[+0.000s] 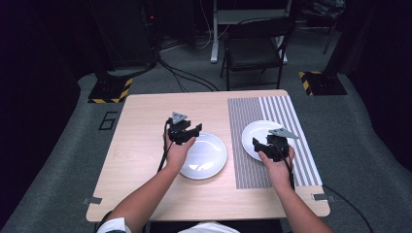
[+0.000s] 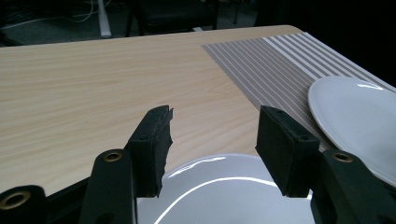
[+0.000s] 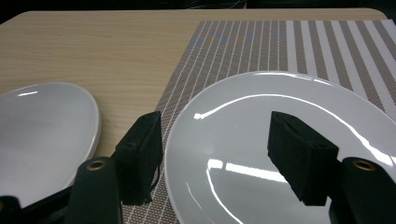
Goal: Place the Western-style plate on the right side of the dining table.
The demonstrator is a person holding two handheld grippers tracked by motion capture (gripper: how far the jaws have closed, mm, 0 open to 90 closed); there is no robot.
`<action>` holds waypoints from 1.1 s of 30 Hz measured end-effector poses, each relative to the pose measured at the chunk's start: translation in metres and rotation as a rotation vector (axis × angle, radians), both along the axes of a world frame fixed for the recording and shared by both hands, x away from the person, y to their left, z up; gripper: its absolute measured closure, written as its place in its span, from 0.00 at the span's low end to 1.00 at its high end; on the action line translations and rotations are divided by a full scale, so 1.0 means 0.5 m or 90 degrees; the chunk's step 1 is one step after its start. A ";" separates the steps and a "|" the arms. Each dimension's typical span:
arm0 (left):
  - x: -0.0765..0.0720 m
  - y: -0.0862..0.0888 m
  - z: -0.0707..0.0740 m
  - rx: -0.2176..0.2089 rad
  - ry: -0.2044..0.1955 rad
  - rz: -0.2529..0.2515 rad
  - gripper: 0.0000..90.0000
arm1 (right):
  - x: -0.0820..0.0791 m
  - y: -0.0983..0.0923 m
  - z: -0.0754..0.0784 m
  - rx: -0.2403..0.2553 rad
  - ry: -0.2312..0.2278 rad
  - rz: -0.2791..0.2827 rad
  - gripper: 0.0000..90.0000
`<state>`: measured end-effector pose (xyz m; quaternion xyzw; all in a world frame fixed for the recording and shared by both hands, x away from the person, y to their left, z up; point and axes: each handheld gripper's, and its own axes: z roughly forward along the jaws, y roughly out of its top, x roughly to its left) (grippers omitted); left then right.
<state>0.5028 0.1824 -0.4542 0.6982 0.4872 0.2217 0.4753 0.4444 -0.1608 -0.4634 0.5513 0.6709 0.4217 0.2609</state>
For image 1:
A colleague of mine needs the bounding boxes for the white desk frame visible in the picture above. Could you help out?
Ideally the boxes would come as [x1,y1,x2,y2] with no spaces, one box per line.
[210,0,293,65]

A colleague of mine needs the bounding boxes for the black folding chair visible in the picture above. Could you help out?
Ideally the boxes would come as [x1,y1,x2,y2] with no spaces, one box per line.
[219,17,296,91]

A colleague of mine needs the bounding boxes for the black stand base hazard stripes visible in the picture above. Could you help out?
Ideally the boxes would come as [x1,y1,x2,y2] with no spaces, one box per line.
[297,70,348,97]
[86,75,134,105]

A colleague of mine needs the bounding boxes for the left hand-held gripper cable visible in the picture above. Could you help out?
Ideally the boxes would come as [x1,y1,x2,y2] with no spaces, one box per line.
[156,117,174,174]

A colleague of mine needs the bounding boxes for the person's white shirt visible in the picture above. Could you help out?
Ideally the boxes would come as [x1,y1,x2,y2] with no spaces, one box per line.
[95,216,241,233]

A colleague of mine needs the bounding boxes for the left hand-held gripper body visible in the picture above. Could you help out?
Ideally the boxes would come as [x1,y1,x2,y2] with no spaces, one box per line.
[165,111,192,146]

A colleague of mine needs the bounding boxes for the right hand-held gripper cable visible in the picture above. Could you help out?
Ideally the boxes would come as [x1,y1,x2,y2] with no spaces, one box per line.
[271,139,296,191]

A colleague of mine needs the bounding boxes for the dark equipment cabinet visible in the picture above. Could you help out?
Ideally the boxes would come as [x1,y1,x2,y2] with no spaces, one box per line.
[86,0,160,72]

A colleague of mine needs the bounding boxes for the grey striped placemat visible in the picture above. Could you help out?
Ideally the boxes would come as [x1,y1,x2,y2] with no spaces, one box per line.
[226,95,324,190]

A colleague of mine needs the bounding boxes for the hand-held gripper cable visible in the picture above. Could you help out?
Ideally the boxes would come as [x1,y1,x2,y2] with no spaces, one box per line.
[156,117,174,174]
[271,139,296,191]

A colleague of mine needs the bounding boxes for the black floor cable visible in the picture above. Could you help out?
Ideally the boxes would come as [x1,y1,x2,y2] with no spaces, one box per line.
[322,183,375,233]

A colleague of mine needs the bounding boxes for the bundle of black floor cables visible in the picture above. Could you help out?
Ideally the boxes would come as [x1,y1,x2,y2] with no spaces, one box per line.
[156,52,221,94]

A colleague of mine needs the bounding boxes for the person's right hand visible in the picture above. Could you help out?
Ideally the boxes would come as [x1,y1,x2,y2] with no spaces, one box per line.
[257,145,296,192]

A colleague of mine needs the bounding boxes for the person's left hand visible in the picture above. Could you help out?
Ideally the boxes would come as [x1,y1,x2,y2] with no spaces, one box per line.
[162,130,197,175]

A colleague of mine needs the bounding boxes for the dark chair with clutter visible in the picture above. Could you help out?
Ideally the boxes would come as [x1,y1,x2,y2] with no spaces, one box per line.
[300,0,347,55]

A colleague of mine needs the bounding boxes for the grey tape strip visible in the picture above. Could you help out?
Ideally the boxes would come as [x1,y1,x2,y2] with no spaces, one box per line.
[311,192,337,204]
[82,196,104,206]

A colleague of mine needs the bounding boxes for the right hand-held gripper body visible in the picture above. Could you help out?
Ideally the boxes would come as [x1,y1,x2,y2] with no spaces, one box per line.
[265,126,299,163]

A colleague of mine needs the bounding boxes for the white plate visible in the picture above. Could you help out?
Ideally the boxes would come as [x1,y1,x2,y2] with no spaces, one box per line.
[178,131,228,182]
[241,119,296,162]

